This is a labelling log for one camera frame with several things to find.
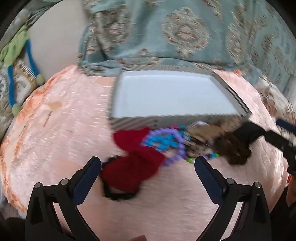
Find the plain beige cushion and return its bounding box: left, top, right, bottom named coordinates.
left=30, top=2, right=89, bottom=80

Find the green blue plush toy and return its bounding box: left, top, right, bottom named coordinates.
left=0, top=30, right=46, bottom=116

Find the blue green chip bead bracelet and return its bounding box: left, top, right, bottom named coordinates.
left=144, top=134, right=184, bottom=153

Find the cream floral sofa cover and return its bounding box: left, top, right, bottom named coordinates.
left=254, top=75, right=296, bottom=131

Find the brown scrunchie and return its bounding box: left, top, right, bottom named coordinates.
left=215, top=133, right=252, bottom=166

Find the purple bead bracelet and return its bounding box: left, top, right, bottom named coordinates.
left=141, top=128, right=187, bottom=166

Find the teal patterned cushion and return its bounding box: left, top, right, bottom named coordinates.
left=77, top=0, right=296, bottom=80

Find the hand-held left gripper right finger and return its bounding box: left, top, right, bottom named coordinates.
left=194, top=156, right=272, bottom=241

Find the cream floral cushion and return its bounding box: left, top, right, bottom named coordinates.
left=0, top=65, right=44, bottom=141

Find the multicolour round bead bracelet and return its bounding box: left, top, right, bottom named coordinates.
left=185, top=152, right=220, bottom=164

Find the leopard print bow hair tie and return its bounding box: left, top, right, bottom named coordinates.
left=185, top=122, right=223, bottom=154

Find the grey striped cardboard box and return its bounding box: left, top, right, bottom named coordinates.
left=109, top=69, right=252, bottom=133

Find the pink quilted blanket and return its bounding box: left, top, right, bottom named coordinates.
left=0, top=64, right=290, bottom=241

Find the red bow black hair tie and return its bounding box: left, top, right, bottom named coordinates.
left=99, top=127, right=166, bottom=202

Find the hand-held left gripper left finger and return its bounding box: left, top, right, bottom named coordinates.
left=24, top=156, right=102, bottom=241

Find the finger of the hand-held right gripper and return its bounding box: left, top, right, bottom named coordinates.
left=233, top=121, right=296, bottom=153
left=276, top=119, right=296, bottom=135

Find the dark clothing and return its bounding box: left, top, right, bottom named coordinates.
left=269, top=184, right=296, bottom=239

